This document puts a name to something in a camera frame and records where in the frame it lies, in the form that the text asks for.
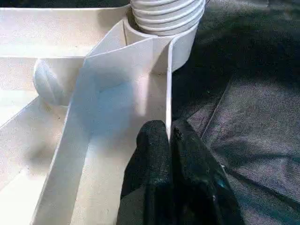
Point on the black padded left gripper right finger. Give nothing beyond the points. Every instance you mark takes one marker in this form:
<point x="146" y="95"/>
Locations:
<point x="199" y="182"/>

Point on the white plastic table top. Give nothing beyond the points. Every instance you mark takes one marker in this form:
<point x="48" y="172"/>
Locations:
<point x="70" y="117"/>

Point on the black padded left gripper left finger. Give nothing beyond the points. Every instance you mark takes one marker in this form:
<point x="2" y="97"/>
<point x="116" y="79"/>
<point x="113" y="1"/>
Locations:
<point x="147" y="175"/>

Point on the white plastic table leg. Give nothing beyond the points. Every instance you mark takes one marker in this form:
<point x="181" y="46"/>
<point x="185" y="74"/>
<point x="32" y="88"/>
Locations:
<point x="164" y="16"/>

